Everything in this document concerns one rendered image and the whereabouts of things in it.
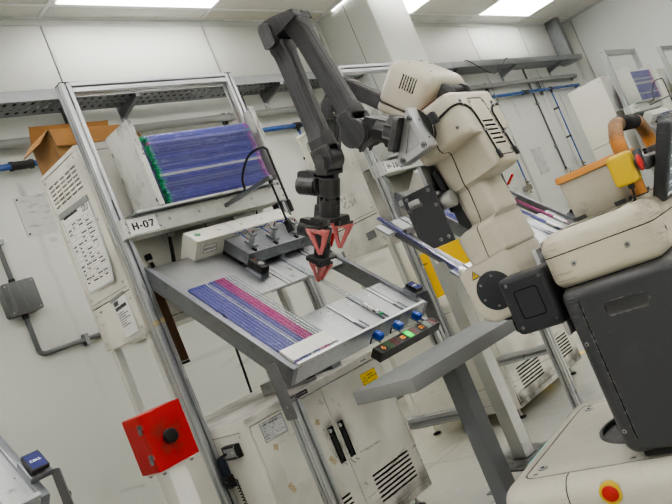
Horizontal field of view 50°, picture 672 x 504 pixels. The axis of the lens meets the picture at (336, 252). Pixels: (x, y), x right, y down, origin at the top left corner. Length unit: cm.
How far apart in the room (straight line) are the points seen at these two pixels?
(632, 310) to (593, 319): 9
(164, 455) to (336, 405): 83
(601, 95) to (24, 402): 515
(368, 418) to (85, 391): 173
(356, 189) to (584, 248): 217
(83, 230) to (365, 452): 130
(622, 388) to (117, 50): 386
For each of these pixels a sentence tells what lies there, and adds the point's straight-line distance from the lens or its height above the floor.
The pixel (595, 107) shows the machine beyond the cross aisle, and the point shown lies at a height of 150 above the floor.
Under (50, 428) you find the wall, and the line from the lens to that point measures 386.
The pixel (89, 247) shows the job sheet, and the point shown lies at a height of 138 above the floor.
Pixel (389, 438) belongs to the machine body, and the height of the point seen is 30.
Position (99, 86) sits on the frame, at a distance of 276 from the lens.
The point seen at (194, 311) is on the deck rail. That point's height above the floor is 100.
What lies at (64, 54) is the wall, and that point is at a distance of 467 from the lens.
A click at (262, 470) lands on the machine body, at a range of 240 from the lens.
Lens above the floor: 88
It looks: 3 degrees up
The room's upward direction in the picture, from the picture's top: 23 degrees counter-clockwise
